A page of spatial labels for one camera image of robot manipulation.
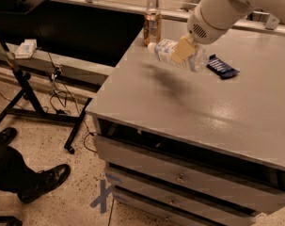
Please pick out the left black leather shoe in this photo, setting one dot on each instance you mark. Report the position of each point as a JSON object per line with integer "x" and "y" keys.
{"x": 7, "y": 135}

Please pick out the dark trouser leg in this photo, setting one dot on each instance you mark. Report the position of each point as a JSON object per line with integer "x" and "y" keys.
{"x": 15, "y": 175}

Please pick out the black leather shoe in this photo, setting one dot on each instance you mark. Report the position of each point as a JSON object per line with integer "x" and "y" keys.
{"x": 7, "y": 135}
{"x": 49, "y": 181}

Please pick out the blue labelled plastic bottle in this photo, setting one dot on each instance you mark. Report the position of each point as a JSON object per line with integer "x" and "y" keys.
{"x": 181, "y": 54}

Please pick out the grey drawer cabinet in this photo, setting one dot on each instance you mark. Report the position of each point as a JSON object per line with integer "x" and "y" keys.
{"x": 235, "y": 126}

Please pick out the top grey drawer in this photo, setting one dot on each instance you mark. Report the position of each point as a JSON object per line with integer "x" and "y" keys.
{"x": 211, "y": 182}

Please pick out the black metal stand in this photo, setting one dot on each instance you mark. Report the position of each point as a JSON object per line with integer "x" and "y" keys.
{"x": 37, "y": 112}

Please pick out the dark blue snack bar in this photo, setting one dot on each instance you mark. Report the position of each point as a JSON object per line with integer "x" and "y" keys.
{"x": 221, "y": 68}

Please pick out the right black leather shoe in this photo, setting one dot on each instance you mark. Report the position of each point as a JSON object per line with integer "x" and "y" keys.
{"x": 49, "y": 181}

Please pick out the middle grey drawer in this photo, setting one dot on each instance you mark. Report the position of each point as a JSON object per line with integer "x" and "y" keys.
{"x": 218, "y": 212}

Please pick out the orange soda can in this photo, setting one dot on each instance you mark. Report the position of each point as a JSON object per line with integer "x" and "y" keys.
{"x": 152, "y": 26}

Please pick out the grey drawer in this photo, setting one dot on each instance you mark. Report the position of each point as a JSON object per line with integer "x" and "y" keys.
{"x": 157, "y": 209}
{"x": 218, "y": 212}
{"x": 211, "y": 182}

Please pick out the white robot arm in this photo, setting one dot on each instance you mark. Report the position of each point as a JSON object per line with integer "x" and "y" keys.
{"x": 241, "y": 8}

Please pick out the bottom grey drawer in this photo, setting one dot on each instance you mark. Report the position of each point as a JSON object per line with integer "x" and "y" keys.
{"x": 157, "y": 209}

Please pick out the white tissue pack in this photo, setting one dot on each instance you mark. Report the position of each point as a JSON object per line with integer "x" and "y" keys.
{"x": 26, "y": 49}

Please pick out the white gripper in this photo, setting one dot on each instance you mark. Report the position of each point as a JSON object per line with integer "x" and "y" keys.
{"x": 208, "y": 27}

